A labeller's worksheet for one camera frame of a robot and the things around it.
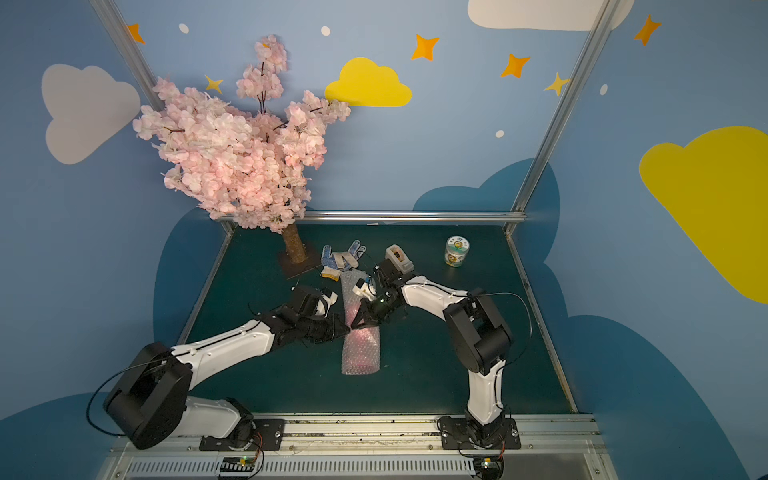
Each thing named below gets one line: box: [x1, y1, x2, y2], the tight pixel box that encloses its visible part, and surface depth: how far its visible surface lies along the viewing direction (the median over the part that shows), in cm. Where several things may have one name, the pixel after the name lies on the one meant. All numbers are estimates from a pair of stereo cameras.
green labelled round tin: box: [445, 235, 470, 268], surface depth 109 cm
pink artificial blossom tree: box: [133, 34, 351, 263], surface depth 69 cm
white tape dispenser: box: [385, 244, 414, 274], surface depth 110 cm
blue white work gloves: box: [321, 240, 367, 282], surface depth 113 cm
